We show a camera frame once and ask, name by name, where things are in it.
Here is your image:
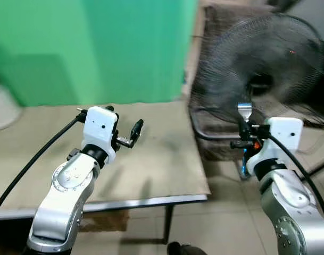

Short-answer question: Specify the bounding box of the table with beige cover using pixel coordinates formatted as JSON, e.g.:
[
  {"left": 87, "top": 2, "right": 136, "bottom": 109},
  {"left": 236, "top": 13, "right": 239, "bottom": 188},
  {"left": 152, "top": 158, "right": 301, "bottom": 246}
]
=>
[{"left": 0, "top": 100, "right": 210, "bottom": 246}]

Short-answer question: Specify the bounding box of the green backdrop screen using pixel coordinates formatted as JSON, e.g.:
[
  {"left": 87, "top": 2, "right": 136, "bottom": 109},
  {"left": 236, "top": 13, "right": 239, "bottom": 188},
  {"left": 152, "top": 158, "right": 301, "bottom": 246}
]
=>
[{"left": 0, "top": 0, "right": 200, "bottom": 108}]

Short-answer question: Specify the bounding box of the white bucket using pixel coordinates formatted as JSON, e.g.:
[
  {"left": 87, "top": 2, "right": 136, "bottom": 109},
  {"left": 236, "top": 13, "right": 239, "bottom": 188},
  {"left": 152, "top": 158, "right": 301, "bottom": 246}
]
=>
[{"left": 0, "top": 84, "right": 23, "bottom": 132}]

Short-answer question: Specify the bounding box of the black robot foot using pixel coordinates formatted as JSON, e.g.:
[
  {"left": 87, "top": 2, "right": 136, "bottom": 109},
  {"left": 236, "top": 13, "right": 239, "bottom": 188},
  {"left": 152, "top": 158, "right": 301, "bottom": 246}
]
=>
[{"left": 166, "top": 241, "right": 208, "bottom": 255}]

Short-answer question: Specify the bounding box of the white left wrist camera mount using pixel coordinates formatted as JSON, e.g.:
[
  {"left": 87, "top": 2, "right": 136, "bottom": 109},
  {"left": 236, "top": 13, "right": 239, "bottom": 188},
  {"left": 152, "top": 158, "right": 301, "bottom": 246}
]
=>
[{"left": 81, "top": 106, "right": 119, "bottom": 163}]

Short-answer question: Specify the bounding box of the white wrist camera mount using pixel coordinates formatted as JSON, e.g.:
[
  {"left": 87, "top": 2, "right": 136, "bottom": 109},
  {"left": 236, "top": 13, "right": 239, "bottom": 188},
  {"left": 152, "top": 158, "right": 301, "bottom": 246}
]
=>
[
  {"left": 247, "top": 116, "right": 304, "bottom": 177},
  {"left": 81, "top": 106, "right": 119, "bottom": 163}
]

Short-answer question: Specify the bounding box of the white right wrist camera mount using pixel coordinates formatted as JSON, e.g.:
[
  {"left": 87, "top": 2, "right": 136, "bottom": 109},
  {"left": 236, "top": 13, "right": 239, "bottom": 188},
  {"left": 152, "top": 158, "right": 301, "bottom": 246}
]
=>
[{"left": 247, "top": 116, "right": 304, "bottom": 177}]

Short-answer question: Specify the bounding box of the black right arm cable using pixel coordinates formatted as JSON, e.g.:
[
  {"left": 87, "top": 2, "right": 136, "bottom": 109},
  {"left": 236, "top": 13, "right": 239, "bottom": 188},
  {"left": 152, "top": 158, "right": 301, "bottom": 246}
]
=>
[{"left": 265, "top": 134, "right": 324, "bottom": 225}]

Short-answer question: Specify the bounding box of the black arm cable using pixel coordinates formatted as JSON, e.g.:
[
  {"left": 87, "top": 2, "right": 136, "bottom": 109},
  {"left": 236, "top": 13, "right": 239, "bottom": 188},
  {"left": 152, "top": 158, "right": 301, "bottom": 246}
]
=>
[
  {"left": 265, "top": 134, "right": 324, "bottom": 225},
  {"left": 0, "top": 108, "right": 89, "bottom": 219}
]

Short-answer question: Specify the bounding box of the black pedestal fan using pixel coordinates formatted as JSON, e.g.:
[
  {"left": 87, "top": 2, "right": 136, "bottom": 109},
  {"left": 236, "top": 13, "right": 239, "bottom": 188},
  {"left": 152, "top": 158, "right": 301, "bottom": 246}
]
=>
[{"left": 190, "top": 13, "right": 324, "bottom": 131}]

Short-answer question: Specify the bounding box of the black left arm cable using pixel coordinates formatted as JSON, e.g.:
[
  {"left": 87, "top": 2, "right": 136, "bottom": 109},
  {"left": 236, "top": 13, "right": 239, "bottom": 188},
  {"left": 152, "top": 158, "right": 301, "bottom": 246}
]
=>
[{"left": 0, "top": 108, "right": 89, "bottom": 219}]

